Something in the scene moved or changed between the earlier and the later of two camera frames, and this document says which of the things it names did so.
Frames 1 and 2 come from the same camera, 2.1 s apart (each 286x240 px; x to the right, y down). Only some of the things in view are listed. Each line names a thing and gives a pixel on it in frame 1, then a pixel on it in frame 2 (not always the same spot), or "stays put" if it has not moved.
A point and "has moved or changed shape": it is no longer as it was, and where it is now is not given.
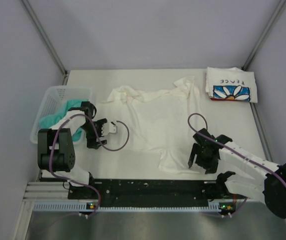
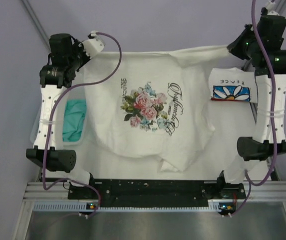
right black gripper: [210, 167] -> [234, 47]
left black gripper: [91, 140] -> [79, 47]
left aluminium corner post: [46, 41] stays put
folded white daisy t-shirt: [231, 84] stays put
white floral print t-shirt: [161, 121] has moved or changed shape
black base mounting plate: [150, 191] stays put
